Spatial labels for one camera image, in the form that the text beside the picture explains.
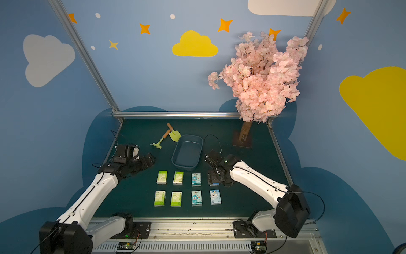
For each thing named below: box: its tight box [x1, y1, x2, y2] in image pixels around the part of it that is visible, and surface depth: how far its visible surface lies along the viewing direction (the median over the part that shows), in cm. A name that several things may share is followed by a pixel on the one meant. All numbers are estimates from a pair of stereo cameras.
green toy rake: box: [149, 129, 171, 149], surface depth 110 cm
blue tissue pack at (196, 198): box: [191, 190, 203, 207], surface depth 84 cm
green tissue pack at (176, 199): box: [170, 191, 183, 207], surface depth 84 cm
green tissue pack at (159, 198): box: [153, 190, 166, 207], surface depth 84 cm
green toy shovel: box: [167, 122, 182, 143], surface depth 113 cm
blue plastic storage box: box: [171, 134, 204, 171], surface depth 106 cm
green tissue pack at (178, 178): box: [172, 171, 184, 186], surface depth 91 cm
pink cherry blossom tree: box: [207, 31, 310, 123], surface depth 70 cm
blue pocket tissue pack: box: [191, 173, 202, 187], surface depth 90 cm
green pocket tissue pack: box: [156, 170, 168, 185], surface depth 91 cm
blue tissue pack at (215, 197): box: [209, 189, 223, 206], surface depth 84 cm
